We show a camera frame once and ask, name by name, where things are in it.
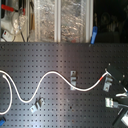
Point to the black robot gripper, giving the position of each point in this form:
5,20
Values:
121,79

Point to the black perforated board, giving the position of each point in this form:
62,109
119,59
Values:
30,71

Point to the clear plastic sheet panel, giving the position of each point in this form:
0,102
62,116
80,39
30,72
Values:
72,20

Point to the blue object bottom left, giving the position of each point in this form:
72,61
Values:
2,121

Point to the metal cable clip centre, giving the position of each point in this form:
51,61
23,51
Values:
73,79

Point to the metal cable clip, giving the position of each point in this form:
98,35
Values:
37,105
73,79

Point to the blue clamp handle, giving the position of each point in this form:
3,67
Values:
94,34

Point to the metal cable clip lower left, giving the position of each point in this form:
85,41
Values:
37,105

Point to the white aluminium frame post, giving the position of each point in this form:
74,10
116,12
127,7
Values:
57,33

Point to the red and white cables clutter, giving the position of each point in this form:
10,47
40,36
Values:
15,20

